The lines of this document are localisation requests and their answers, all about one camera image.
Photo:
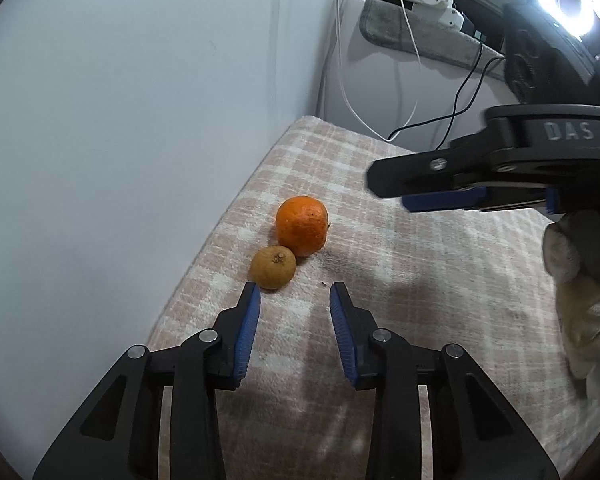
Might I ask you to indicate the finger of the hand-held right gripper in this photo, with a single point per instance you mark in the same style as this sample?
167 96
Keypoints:
420 175

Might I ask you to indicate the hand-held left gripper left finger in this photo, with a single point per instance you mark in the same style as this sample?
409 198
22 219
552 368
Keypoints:
247 335

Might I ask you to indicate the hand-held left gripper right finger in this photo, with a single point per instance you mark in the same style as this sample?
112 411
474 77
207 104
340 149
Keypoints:
341 335

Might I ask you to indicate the small round brown fruit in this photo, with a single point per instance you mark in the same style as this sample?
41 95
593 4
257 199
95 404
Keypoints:
274 267

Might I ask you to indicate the person's right hand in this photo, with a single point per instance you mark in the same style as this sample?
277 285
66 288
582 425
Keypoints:
585 310

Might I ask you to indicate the bumpy dark-orange mandarin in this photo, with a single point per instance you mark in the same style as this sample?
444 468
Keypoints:
302 225

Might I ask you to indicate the white plug adapter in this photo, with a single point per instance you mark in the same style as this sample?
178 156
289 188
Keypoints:
450 16

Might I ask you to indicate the grey sill mat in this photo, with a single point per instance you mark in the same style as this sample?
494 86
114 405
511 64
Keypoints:
420 35

